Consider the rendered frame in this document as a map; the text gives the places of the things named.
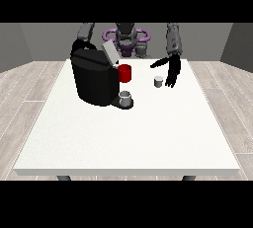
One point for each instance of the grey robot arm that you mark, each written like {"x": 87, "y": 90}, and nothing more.
{"x": 174, "y": 39}
{"x": 85, "y": 32}

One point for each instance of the pale grey machine lid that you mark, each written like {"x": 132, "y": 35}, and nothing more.
{"x": 111, "y": 52}

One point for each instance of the grey robot trunk purple rings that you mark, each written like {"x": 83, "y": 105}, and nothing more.
{"x": 126, "y": 41}

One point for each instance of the red pod holder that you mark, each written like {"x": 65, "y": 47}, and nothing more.
{"x": 125, "y": 73}

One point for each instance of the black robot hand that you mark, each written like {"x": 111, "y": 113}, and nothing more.
{"x": 173, "y": 67}
{"x": 80, "y": 44}

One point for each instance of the black coffee machine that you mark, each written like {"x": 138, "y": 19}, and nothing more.
{"x": 94, "y": 80}

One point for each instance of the small grey coffee pod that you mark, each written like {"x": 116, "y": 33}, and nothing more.
{"x": 158, "y": 81}

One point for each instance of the small grey cup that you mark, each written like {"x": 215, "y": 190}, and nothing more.
{"x": 125, "y": 98}

